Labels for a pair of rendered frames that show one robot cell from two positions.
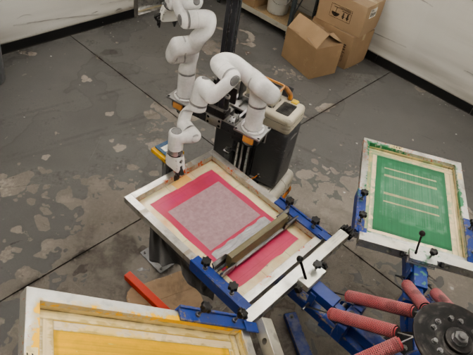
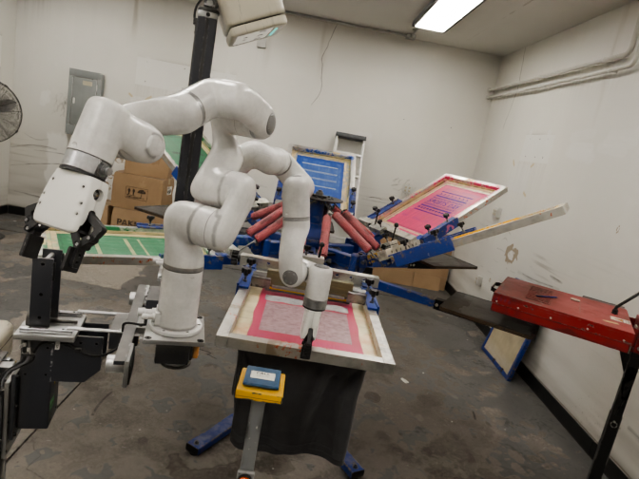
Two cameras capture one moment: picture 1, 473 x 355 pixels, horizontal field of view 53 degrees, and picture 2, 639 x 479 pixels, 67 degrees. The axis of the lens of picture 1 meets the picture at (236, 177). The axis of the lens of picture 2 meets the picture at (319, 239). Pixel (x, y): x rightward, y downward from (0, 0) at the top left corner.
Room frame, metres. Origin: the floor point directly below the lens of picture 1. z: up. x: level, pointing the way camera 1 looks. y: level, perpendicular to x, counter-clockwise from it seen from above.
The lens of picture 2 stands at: (2.69, 1.41, 1.65)
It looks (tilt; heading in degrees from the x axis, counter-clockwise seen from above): 12 degrees down; 230
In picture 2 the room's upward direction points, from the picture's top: 11 degrees clockwise
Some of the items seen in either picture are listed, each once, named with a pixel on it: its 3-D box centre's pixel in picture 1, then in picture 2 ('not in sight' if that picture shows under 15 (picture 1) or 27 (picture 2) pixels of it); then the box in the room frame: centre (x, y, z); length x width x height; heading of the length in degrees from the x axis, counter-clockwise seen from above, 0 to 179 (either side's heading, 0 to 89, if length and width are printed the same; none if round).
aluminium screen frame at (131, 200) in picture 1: (224, 219); (306, 311); (1.51, 0.02, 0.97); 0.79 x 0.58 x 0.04; 53
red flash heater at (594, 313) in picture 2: not in sight; (563, 311); (0.32, 0.49, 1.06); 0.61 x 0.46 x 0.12; 113
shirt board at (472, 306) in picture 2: not in sight; (409, 293); (0.62, -0.21, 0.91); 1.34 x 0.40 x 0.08; 113
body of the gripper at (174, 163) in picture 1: (174, 158); (311, 318); (1.74, 0.32, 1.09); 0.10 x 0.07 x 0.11; 53
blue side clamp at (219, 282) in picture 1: (217, 284); (368, 301); (1.15, 0.00, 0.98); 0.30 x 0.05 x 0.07; 53
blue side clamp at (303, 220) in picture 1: (298, 220); (246, 280); (1.59, -0.34, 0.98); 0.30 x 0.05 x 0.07; 53
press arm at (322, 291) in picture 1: (319, 291); not in sight; (1.17, -0.43, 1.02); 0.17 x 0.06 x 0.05; 53
